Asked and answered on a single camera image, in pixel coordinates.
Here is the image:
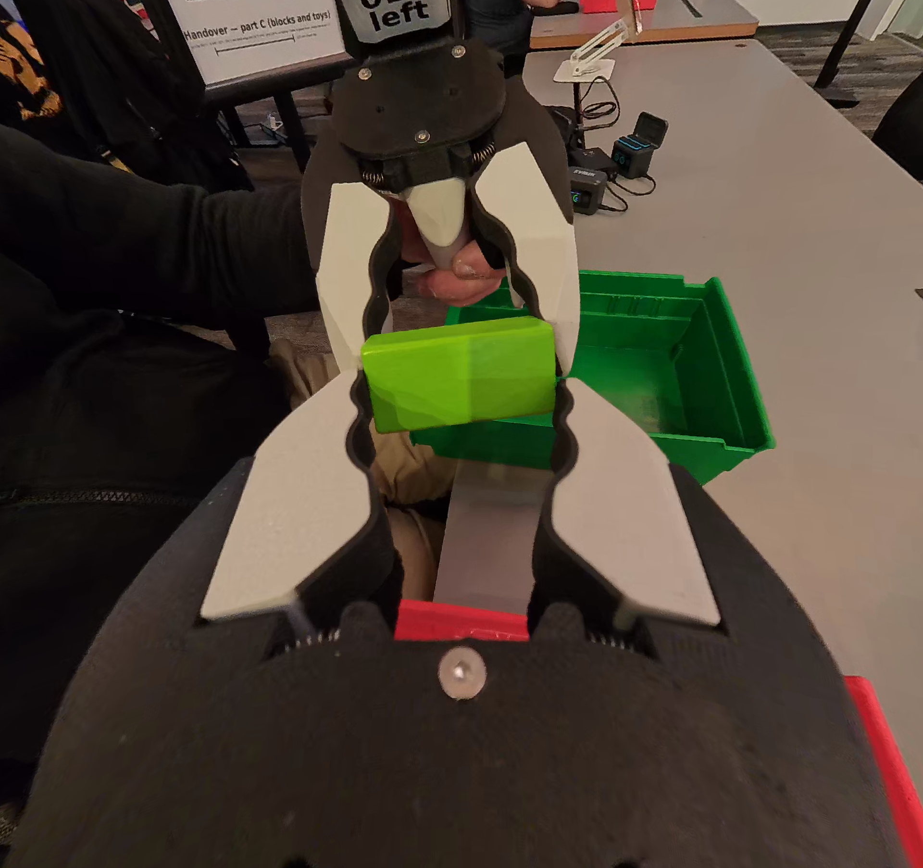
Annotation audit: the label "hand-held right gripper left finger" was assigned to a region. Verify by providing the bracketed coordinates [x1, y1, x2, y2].
[199, 369, 401, 638]

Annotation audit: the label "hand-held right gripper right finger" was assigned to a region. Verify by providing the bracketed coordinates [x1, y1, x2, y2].
[530, 376, 723, 642]

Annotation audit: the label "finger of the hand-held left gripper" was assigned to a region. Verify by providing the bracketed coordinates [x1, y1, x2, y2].
[469, 141, 582, 382]
[315, 181, 408, 378]

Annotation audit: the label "green plastic bin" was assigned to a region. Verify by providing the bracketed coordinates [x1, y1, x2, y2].
[411, 269, 778, 487]

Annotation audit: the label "lime green block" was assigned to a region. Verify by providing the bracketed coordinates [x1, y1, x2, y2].
[361, 316, 560, 435]

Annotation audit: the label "person's left forearm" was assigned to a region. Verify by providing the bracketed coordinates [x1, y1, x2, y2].
[0, 125, 322, 328]

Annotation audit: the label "person's left hand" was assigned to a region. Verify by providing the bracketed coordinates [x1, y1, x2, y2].
[393, 201, 509, 308]

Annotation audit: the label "black power adapter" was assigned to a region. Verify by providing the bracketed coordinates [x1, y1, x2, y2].
[547, 105, 614, 176]

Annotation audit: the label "person's khaki pants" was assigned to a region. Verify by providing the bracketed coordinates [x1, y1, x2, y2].
[270, 338, 457, 602]

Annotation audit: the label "black sign easel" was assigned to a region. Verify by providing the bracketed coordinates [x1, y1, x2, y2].
[123, 0, 343, 176]

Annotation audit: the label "black battery charger open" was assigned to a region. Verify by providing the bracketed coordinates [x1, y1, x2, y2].
[611, 112, 670, 180]

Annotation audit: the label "white folding stand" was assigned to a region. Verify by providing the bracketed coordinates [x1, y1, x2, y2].
[554, 17, 630, 83]

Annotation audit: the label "white instruction sign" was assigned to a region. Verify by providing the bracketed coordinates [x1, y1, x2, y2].
[140, 0, 349, 86]

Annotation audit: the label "red plastic bin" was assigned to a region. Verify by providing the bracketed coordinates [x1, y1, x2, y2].
[395, 600, 923, 868]

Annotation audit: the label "person's black jacket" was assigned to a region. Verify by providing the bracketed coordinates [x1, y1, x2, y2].
[0, 255, 383, 782]

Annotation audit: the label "wood edged table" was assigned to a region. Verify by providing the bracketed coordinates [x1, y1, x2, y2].
[530, 0, 760, 50]

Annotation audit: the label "black bag with orange print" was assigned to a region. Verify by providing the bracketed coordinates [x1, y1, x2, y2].
[0, 0, 253, 191]

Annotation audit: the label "black chair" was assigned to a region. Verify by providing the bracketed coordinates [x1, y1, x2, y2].
[871, 75, 923, 184]

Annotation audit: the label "black table leg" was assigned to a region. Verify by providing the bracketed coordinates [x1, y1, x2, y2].
[815, 0, 923, 108]

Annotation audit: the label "black cable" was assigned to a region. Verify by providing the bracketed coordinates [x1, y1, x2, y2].
[604, 174, 659, 214]
[575, 75, 623, 135]

